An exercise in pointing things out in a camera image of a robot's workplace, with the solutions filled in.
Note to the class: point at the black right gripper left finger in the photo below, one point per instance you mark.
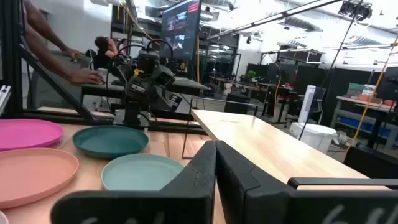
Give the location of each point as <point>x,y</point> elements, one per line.
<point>140,207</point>

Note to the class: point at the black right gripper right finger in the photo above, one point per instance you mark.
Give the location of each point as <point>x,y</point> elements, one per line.
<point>280,208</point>

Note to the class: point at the light blue plate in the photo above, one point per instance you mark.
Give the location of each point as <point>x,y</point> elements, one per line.
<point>140,172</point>

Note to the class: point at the peach plate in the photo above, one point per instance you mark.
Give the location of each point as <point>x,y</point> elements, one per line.
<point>31,174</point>

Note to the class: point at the pink plate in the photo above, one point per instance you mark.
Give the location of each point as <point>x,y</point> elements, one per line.
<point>28,133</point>

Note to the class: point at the light grey plate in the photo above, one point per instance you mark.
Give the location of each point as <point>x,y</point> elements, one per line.
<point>2,219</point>

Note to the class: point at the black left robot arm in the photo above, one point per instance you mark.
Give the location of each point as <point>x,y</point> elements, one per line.
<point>132,112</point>

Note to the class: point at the person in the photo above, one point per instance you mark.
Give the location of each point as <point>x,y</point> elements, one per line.
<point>104,46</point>
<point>87,77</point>

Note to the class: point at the large black monitor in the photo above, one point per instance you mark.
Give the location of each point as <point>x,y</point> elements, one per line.
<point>180,31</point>

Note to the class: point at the white cylindrical container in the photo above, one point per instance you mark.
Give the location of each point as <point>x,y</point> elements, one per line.
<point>314,137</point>

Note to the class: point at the black office chair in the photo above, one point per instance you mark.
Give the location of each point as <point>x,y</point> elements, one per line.
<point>236,104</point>

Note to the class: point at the white tower appliance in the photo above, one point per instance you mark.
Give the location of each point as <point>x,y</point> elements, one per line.
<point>307,102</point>

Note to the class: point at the small green desk plant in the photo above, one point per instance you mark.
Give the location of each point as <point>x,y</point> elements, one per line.
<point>251,74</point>

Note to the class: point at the grey workbench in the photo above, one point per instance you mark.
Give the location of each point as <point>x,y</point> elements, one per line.
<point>351,100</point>

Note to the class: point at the green box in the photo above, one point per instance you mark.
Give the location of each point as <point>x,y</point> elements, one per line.
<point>355,89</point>

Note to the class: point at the black overhead light beam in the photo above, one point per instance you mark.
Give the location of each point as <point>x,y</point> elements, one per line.
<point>267,19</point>

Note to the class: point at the black ceiling spotlight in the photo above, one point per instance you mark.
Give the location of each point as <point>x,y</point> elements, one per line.
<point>354,9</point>

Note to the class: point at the black rig frame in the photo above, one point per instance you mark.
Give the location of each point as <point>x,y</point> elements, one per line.
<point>12,62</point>

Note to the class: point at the white bracket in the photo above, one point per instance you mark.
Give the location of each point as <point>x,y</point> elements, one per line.
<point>4,96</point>

